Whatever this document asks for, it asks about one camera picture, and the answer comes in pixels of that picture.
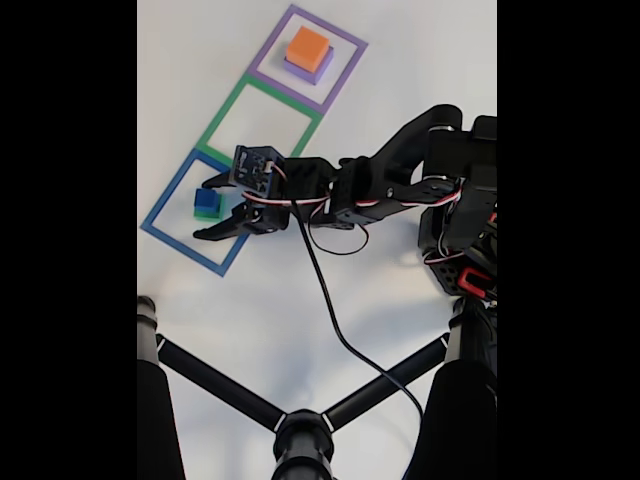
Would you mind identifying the red white servo wire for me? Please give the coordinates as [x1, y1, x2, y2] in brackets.
[242, 162, 464, 256]

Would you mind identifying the red clamp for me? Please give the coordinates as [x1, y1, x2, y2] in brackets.
[458, 268, 494, 296]

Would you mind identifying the green square frame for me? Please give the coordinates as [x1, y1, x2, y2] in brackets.
[193, 73, 323, 169]

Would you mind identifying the black tripod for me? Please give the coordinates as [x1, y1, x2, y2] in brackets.
[137, 294, 498, 480]

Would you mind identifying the green block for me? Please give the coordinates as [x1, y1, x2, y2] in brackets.
[193, 192, 224, 221]

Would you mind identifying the camera board with blue mount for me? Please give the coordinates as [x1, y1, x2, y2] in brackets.
[228, 144, 287, 199]

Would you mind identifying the orange block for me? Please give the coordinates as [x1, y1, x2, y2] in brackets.
[286, 26, 331, 74]

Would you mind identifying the blue square frame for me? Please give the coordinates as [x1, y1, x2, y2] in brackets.
[139, 148, 276, 279]

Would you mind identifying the small blue block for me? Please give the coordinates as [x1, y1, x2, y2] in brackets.
[194, 188, 221, 211]

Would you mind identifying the large purple block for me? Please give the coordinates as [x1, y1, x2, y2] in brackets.
[283, 47, 335, 85]

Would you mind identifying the purple square frame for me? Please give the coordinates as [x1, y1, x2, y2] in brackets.
[247, 3, 370, 115]

